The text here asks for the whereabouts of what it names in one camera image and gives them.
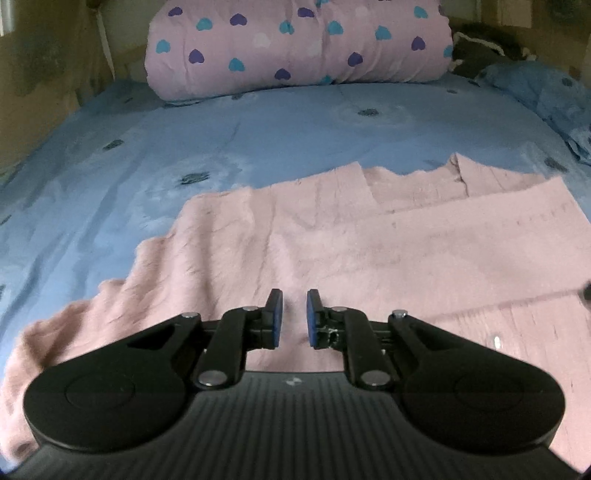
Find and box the pink knit sweater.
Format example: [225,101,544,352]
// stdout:
[0,152,591,467]

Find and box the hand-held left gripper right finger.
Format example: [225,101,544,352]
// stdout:
[305,288,468,391]

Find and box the blue patterned bed sheet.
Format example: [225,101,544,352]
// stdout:
[0,69,591,384]

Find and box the dark cloth with white cord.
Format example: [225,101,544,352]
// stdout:
[450,21,539,79]

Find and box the pink heart-patterned pillow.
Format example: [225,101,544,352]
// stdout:
[144,0,455,102]

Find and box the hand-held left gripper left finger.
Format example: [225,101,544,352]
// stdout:
[124,288,284,391]

